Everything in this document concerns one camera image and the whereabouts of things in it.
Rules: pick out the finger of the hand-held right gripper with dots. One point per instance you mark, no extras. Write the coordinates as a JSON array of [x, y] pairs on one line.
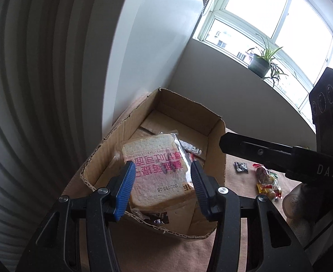
[[248, 147]]

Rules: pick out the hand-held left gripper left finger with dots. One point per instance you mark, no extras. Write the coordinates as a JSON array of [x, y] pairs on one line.
[[125, 189]]

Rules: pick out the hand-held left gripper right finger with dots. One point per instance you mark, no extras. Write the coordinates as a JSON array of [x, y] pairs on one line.
[[198, 182]]

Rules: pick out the cardboard box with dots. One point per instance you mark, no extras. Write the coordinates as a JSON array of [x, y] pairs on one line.
[[206, 147]]

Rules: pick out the sliced bread packet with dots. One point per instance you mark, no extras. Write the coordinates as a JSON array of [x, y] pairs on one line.
[[158, 172]]

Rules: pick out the clear bag of mixed candies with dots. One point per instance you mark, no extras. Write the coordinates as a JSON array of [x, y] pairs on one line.
[[267, 180]]

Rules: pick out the person's right hand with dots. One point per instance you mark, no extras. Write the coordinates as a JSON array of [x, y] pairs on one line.
[[295, 201]]

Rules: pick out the small black wrapped candy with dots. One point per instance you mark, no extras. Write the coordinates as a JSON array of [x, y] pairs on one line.
[[241, 166]]

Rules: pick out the silver foil snack packet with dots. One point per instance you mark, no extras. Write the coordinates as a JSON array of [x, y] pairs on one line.
[[189, 147]]

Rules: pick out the pink tablecloth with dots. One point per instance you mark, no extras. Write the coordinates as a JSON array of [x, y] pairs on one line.
[[240, 187]]

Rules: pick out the dark brown snack packet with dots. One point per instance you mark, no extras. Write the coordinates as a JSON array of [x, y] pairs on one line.
[[155, 218]]

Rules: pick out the potted spider plant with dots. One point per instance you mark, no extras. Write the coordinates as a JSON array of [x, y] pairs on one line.
[[259, 65]]

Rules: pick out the white ribbed panel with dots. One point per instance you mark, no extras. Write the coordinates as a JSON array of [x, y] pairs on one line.
[[42, 90]]

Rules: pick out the white cabinet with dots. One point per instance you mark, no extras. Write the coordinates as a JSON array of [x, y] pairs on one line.
[[155, 48]]

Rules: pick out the white framed window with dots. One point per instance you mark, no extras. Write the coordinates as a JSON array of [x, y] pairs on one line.
[[254, 8]]

